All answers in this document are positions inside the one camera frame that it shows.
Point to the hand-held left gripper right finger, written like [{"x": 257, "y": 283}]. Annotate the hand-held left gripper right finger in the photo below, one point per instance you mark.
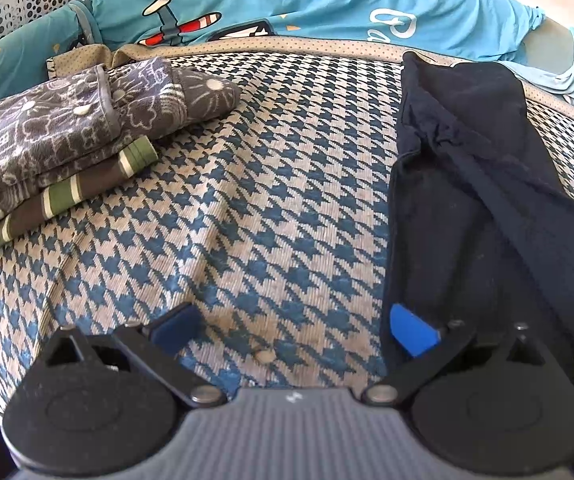
[{"x": 412, "y": 330}]

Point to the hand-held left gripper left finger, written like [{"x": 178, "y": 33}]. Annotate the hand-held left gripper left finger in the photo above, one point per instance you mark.
[{"x": 177, "y": 327}]

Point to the teal triangle print cloth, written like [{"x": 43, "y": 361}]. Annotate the teal triangle print cloth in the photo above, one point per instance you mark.
[{"x": 17, "y": 65}]

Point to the grey padded bed board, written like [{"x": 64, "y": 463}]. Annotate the grey padded bed board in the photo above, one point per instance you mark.
[{"x": 552, "y": 42}]

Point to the black t-shirt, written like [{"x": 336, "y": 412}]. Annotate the black t-shirt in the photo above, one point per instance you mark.
[{"x": 492, "y": 160}]

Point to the houndstooth bed mat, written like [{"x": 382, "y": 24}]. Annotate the houndstooth bed mat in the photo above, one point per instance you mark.
[{"x": 267, "y": 185}]

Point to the blue cartoon print bed sheet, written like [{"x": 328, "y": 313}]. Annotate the blue cartoon print bed sheet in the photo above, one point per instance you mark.
[{"x": 317, "y": 0}]

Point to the grey floral folded garment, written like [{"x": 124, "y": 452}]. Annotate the grey floral folded garment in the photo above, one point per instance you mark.
[{"x": 42, "y": 135}]

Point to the green striped folded garment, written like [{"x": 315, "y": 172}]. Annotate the green striped folded garment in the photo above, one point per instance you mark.
[{"x": 62, "y": 197}]

